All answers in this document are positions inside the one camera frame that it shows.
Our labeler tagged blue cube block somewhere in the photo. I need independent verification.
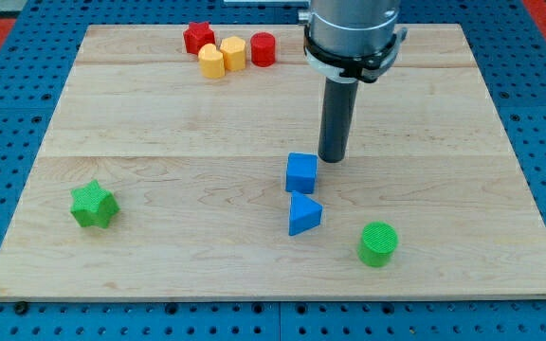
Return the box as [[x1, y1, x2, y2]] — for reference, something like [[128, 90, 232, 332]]
[[285, 153, 318, 194]]

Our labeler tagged blue triangle block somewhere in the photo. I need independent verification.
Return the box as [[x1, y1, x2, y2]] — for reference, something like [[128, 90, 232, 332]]
[[288, 191, 323, 236]]

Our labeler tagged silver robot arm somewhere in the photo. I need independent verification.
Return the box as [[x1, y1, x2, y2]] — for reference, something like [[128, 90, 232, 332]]
[[298, 0, 408, 84]]

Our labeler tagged red star block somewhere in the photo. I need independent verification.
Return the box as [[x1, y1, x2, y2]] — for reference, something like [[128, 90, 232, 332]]
[[183, 22, 215, 55]]

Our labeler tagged green star block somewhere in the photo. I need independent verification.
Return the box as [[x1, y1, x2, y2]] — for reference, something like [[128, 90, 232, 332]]
[[70, 180, 119, 228]]

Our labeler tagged wooden board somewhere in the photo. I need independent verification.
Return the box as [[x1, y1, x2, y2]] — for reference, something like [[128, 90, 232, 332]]
[[0, 24, 546, 302]]

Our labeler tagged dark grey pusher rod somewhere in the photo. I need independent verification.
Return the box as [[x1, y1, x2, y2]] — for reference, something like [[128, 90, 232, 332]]
[[318, 79, 358, 163]]

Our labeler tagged yellow heart block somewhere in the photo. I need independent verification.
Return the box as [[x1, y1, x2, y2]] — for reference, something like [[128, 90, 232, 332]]
[[198, 44, 226, 79]]

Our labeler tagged green cylinder block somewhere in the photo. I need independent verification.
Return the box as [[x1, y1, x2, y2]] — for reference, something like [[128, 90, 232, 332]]
[[357, 222, 399, 267]]

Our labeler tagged red cylinder block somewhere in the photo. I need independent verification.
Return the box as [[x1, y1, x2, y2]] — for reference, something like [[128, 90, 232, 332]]
[[250, 32, 276, 67]]

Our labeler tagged yellow hexagon block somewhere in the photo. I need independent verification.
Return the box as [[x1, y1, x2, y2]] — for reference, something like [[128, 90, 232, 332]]
[[220, 36, 246, 71]]

